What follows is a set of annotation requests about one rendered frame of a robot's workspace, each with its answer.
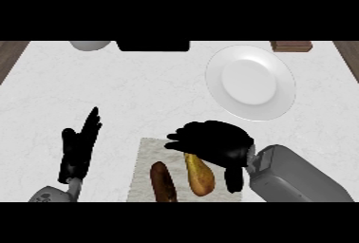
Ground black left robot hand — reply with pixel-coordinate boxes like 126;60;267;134
56;106;103;185

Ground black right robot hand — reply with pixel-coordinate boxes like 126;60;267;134
162;120;257;195

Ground dark brown sweet potato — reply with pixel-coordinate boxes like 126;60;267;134
149;160;180;203

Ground brown wooden block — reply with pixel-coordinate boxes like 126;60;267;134
269;41;315;53

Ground yellow-brown pear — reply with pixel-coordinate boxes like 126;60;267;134
182;152;217;197

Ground pale grey placemat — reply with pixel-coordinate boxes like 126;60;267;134
126;137;244;203

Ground black appliance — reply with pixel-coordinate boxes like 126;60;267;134
115;41;192;52

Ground grey round bowl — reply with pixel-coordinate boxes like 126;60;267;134
69;41;114;52

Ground white round plate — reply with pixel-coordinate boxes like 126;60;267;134
205;45;297;122

